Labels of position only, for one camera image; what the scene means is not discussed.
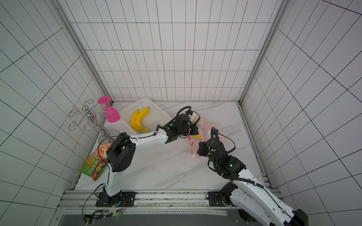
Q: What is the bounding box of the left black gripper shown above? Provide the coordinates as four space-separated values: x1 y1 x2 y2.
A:
179 123 204 136

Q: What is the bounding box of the pink plastic bag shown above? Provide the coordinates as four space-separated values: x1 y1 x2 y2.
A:
187 118 219 158

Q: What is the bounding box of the white perforated plastic basket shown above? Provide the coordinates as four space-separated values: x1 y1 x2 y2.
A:
119 98 172 135

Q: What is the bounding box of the yellow banana bunch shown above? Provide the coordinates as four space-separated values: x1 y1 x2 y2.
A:
131 107 150 132

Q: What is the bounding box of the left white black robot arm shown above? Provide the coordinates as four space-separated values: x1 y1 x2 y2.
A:
96 110 201 207

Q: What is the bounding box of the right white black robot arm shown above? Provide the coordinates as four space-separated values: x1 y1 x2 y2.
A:
197 137 309 226

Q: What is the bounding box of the orange patterned round container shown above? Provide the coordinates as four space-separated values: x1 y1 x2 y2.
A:
94 143 111 162

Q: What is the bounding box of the chrome hook stand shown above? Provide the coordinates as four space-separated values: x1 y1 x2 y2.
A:
68 99 120 144

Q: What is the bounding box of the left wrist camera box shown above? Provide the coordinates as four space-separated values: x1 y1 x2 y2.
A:
185 106 200 125

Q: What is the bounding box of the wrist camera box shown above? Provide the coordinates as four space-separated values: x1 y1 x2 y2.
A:
185 106 200 125
210 127 219 141

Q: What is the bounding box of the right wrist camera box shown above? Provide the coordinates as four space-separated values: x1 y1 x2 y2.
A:
210 127 219 141

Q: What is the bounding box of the aluminium mounting rail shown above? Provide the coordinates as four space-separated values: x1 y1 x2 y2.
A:
58 189 286 217

